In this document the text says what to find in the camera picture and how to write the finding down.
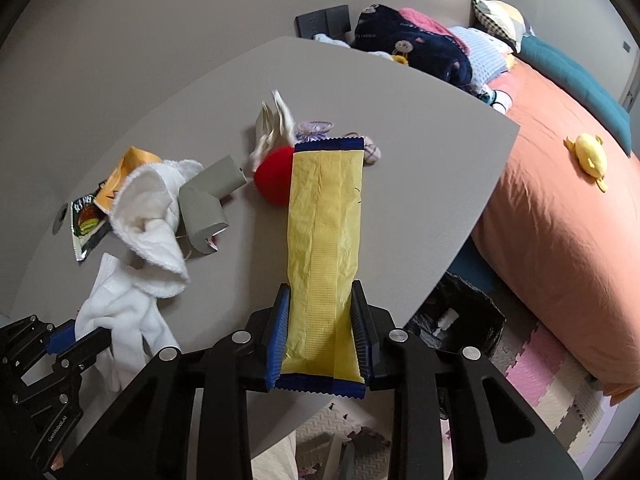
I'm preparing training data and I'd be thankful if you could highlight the white crumpled wrapper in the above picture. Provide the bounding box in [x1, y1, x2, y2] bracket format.
[249, 90, 297, 171]

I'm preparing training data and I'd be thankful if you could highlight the white terry towel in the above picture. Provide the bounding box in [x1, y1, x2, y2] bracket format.
[107, 159, 203, 297]

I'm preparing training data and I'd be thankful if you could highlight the yellow plush toy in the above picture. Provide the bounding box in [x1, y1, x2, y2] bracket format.
[564, 132, 610, 193]

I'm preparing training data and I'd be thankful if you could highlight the red pompom ball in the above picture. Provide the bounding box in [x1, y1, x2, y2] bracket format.
[252, 145, 296, 208]

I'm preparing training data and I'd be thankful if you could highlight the white crumpled paper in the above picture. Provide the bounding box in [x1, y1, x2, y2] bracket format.
[434, 308, 460, 333]

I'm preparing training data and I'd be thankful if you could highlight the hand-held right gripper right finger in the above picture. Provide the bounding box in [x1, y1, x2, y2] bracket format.
[350, 280, 586, 480]

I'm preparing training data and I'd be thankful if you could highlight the black lined trash bin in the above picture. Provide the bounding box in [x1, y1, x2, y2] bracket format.
[404, 271, 506, 361]

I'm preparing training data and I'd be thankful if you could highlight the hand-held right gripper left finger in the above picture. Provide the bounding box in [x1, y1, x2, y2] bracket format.
[67, 284, 293, 480]

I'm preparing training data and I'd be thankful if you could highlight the pink blanket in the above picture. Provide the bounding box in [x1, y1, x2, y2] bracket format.
[397, 7, 468, 53]

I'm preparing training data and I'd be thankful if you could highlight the white plush toy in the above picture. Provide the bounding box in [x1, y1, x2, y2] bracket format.
[480, 85, 513, 113]

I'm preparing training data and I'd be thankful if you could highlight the purple hair tie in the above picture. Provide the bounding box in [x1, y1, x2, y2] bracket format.
[294, 120, 333, 143]

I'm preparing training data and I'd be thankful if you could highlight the white sock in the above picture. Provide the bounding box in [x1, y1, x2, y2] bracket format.
[75, 252, 181, 393]

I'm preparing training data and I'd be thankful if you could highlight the orange snack packet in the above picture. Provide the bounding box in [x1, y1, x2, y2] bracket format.
[94, 146, 163, 213]

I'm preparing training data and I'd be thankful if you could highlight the foam puzzle floor mat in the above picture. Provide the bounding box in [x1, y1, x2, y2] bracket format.
[250, 317, 626, 480]

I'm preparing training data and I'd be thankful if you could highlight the plaid hair scrunchie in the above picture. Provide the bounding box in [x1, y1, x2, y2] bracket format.
[361, 135, 383, 166]

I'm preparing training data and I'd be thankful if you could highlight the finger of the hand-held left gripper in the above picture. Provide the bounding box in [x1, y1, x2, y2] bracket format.
[0, 314, 78, 361]
[15, 329, 112, 472]

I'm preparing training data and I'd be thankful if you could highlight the table cable grommet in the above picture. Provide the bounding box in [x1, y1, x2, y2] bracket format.
[52, 202, 71, 235]

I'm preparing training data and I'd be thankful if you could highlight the navy printed blanket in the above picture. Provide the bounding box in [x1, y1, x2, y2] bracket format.
[352, 4, 473, 92]

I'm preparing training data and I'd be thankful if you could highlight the yellow snack wrapper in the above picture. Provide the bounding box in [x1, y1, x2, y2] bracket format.
[275, 135, 367, 400]

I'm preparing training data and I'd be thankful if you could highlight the grey cardboard tube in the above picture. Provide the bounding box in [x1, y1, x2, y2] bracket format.
[179, 185, 230, 255]
[197, 155, 246, 196]

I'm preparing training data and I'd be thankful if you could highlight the orange bed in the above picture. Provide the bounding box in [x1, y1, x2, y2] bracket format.
[472, 55, 640, 403]

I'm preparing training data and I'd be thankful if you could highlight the teal cushion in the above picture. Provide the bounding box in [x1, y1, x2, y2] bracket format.
[517, 35, 632, 153]

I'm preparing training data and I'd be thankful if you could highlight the light blue white pillow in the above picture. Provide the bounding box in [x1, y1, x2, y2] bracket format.
[447, 26, 516, 86]

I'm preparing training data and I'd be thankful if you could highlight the dark wall socket panel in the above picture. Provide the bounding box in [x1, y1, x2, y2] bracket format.
[295, 12, 328, 40]
[325, 5, 351, 36]

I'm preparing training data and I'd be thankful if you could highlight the green black snack packet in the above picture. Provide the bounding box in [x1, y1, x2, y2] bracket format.
[70, 187, 113, 262]

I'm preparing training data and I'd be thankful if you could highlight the checkered pillow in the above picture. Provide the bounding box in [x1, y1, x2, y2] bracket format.
[471, 0, 536, 53]

